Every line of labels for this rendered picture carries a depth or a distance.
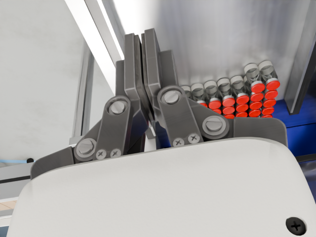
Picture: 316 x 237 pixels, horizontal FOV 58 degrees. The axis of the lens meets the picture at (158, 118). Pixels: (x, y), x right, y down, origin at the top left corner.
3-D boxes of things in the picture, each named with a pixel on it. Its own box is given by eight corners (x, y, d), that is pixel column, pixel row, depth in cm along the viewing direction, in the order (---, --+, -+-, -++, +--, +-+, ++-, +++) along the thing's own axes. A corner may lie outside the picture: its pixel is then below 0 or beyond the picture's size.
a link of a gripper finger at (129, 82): (95, 184, 14) (100, 81, 18) (159, 174, 13) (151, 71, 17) (63, 154, 11) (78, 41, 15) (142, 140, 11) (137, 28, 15)
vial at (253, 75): (256, 71, 47) (264, 92, 45) (243, 73, 48) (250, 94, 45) (257, 61, 45) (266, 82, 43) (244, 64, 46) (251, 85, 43)
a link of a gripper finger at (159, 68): (163, 173, 13) (153, 70, 17) (232, 162, 13) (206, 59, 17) (146, 139, 11) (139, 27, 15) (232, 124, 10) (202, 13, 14)
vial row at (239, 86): (269, 77, 49) (277, 98, 46) (166, 96, 51) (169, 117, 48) (270, 68, 47) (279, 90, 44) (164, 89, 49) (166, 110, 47)
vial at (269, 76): (271, 68, 47) (279, 89, 44) (257, 71, 47) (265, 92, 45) (272, 59, 45) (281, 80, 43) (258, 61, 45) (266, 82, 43)
